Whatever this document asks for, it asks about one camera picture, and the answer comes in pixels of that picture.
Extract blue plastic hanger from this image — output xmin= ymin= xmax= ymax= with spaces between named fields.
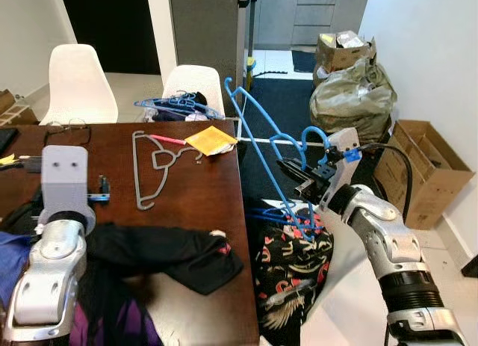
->
xmin=246 ymin=199 xmax=323 ymax=236
xmin=134 ymin=92 xmax=225 ymax=124
xmin=223 ymin=77 xmax=331 ymax=236

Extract grey plastic hanger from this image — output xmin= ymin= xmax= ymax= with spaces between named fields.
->
xmin=131 ymin=129 xmax=204 ymax=211

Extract dark blue floor rug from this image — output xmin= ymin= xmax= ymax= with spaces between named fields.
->
xmin=238 ymin=75 xmax=361 ymax=206

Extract black eyeglasses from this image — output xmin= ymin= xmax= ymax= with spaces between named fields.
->
xmin=45 ymin=119 xmax=93 ymax=146

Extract pink pen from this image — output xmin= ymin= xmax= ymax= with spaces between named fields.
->
xmin=148 ymin=133 xmax=187 ymax=147

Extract yellow paper packet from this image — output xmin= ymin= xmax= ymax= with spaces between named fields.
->
xmin=184 ymin=125 xmax=239 ymax=157

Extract olive camouflage bag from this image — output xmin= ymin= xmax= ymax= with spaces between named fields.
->
xmin=309 ymin=56 xmax=399 ymax=143

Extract black floral garment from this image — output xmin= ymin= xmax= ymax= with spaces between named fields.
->
xmin=249 ymin=204 xmax=335 ymax=333

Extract large open cardboard box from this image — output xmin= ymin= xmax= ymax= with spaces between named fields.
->
xmin=373 ymin=119 xmax=476 ymax=231

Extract white plastic chair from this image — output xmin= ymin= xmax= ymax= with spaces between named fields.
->
xmin=40 ymin=43 xmax=119 ymax=127
xmin=162 ymin=64 xmax=226 ymax=123

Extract black tablet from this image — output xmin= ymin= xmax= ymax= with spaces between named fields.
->
xmin=0 ymin=126 xmax=19 ymax=156

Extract blue cloth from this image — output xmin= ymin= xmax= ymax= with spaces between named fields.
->
xmin=0 ymin=230 xmax=37 ymax=311

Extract purple black garment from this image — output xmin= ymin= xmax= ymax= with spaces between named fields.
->
xmin=69 ymin=275 xmax=164 ymax=346

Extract cardboard box with rubbish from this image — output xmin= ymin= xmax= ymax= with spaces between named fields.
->
xmin=313 ymin=30 xmax=377 ymax=75

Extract grey drawer cabinet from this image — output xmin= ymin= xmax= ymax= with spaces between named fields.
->
xmin=252 ymin=0 xmax=372 ymax=52

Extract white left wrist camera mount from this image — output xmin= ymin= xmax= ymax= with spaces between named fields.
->
xmin=40 ymin=144 xmax=99 ymax=236

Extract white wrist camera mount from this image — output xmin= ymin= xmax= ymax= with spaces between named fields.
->
xmin=40 ymin=144 xmax=99 ymax=236
xmin=324 ymin=126 xmax=364 ymax=184

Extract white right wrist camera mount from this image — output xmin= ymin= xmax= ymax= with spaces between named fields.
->
xmin=324 ymin=126 xmax=364 ymax=184

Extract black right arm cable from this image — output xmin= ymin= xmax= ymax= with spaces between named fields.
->
xmin=350 ymin=142 xmax=414 ymax=221

